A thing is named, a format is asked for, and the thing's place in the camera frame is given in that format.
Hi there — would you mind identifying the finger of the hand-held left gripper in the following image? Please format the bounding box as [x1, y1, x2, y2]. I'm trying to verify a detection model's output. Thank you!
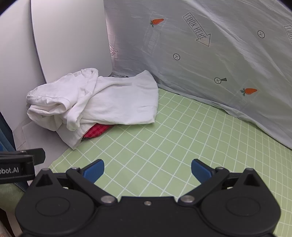
[0, 148, 46, 164]

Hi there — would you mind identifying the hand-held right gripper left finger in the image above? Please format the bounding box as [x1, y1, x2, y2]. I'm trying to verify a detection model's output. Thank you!
[28, 159, 118, 206]

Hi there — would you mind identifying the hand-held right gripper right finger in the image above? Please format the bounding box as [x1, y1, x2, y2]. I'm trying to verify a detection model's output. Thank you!
[178, 159, 268, 206]

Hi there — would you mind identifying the blue cloth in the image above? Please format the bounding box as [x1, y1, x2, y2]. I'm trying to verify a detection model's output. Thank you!
[0, 113, 17, 151]

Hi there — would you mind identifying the red checked cloth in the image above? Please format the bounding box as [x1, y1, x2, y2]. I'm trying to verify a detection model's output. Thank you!
[82, 123, 113, 139]

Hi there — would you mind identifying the grey carrot printed blanket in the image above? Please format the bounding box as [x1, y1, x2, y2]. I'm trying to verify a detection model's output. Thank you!
[103, 0, 292, 151]

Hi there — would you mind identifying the white curved board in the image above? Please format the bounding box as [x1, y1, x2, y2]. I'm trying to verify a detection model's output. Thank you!
[30, 0, 113, 83]

